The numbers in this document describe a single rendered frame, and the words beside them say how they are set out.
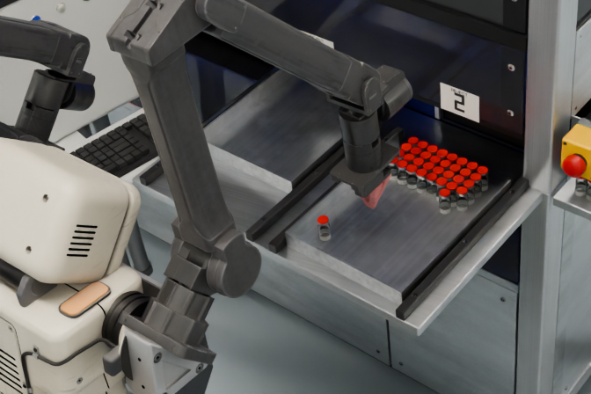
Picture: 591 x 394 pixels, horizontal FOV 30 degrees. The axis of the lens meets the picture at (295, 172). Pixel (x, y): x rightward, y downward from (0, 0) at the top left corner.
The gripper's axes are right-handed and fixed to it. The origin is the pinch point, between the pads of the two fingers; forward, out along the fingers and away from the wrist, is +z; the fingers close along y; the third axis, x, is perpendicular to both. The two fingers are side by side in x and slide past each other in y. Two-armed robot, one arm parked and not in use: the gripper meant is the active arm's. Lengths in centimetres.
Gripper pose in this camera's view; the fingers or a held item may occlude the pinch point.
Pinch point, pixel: (370, 202)
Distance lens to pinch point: 177.6
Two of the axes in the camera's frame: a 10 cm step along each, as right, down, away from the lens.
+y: 6.4, -5.8, 5.0
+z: 1.4, 7.3, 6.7
